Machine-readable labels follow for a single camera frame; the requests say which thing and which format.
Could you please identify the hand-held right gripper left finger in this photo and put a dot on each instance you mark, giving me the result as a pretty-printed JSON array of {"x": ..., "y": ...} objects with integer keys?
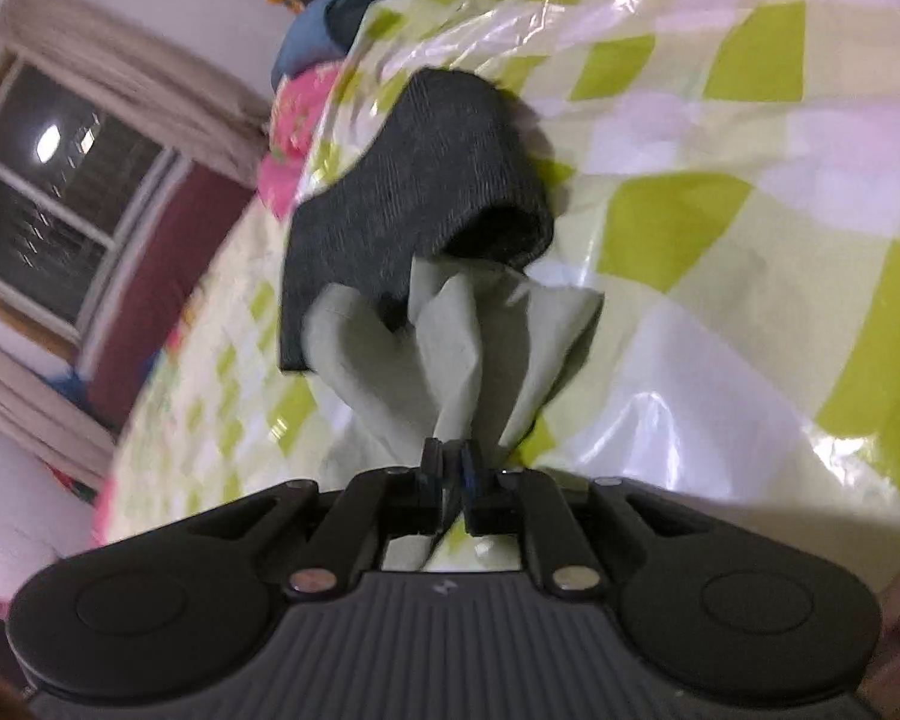
[{"x": 432, "y": 469}]

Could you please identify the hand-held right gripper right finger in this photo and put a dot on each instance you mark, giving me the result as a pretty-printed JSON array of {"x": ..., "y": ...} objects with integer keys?
[{"x": 471, "y": 474}]

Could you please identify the grey-green pants with dark waistband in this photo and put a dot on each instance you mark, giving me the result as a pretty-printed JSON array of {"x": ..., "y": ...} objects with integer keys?
[{"x": 450, "y": 165}]

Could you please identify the green white checked plastic sheet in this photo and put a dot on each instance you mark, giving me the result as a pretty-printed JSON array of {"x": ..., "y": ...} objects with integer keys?
[{"x": 720, "y": 277}]

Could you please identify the pink cartoon printed blanket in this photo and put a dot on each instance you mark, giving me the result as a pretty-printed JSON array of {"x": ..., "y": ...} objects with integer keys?
[{"x": 292, "y": 127}]

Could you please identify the blue cloth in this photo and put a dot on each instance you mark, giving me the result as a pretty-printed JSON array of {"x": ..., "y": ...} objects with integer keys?
[{"x": 67, "y": 388}]

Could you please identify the white cloth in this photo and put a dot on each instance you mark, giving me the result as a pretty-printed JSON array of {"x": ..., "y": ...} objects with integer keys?
[{"x": 22, "y": 517}]

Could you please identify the beige curtain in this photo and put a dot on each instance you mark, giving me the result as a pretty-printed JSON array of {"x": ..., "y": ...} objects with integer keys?
[
  {"x": 22, "y": 405},
  {"x": 142, "y": 90}
]

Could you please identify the large blue pillow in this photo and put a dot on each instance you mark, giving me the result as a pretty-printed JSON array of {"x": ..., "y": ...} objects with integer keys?
[{"x": 322, "y": 22}]

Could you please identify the barred window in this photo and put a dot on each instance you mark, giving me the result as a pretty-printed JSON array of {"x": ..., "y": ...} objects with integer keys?
[{"x": 52, "y": 187}]

